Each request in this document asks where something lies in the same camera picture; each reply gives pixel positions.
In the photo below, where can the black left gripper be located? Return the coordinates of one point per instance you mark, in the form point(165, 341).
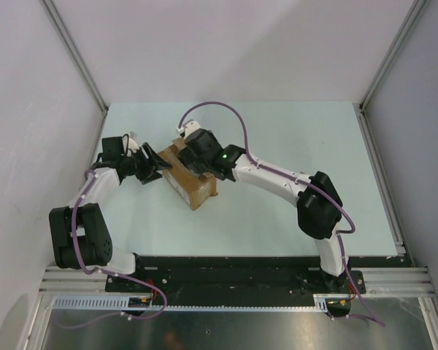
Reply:
point(149, 173)

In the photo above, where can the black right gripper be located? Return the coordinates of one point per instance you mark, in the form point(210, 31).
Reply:
point(191, 160)

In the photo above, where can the brown cardboard express box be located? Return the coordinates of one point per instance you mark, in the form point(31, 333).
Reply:
point(193, 189)

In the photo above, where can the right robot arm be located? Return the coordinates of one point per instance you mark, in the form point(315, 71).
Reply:
point(316, 201)

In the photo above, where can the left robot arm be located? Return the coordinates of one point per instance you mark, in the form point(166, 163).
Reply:
point(80, 237)

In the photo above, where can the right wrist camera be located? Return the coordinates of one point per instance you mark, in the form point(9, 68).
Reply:
point(186, 129)

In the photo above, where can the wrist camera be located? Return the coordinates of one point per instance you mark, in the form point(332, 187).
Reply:
point(186, 129)
point(129, 143)

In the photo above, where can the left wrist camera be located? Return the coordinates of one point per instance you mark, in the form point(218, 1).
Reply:
point(129, 143)

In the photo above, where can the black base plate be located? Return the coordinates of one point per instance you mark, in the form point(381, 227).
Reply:
point(240, 281)

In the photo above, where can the left aluminium frame post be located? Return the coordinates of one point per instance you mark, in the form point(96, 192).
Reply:
point(63, 33)

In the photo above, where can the aluminium frame post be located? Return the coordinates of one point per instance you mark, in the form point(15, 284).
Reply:
point(63, 33)
point(400, 40)

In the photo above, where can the right aluminium frame post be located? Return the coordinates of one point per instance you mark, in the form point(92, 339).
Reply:
point(400, 40)

